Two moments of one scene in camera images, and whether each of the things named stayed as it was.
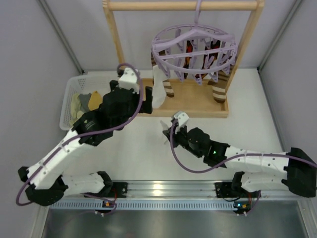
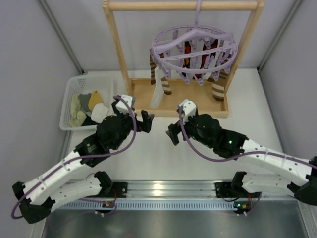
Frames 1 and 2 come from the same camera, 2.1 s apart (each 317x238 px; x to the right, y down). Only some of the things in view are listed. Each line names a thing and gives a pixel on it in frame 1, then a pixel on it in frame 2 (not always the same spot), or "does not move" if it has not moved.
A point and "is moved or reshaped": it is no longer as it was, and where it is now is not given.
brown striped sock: [166, 84] is moved or reshaped
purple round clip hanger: [194, 52] does not move
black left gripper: [136, 99] -> [143, 123]
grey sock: [84, 99] does not move
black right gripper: [174, 135] -> [177, 131]
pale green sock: [75, 108] does not move
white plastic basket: [81, 85] does not move
